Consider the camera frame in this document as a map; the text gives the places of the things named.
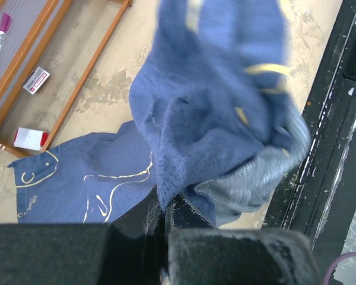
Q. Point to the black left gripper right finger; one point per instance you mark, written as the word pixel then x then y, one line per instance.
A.
pixel 196 252

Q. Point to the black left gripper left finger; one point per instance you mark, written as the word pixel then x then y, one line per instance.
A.
pixel 126 251

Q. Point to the light blue pillow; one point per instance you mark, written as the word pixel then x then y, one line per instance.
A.
pixel 248 188

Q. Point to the blue printed pillowcase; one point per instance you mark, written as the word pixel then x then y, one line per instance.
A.
pixel 210 95

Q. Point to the white red small box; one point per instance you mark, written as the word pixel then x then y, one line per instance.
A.
pixel 30 139

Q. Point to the white red label card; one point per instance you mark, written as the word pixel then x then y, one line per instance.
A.
pixel 35 80

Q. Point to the wooden slatted rack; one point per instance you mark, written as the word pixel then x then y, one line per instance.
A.
pixel 47 51

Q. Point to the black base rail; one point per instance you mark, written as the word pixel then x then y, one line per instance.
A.
pixel 318 198

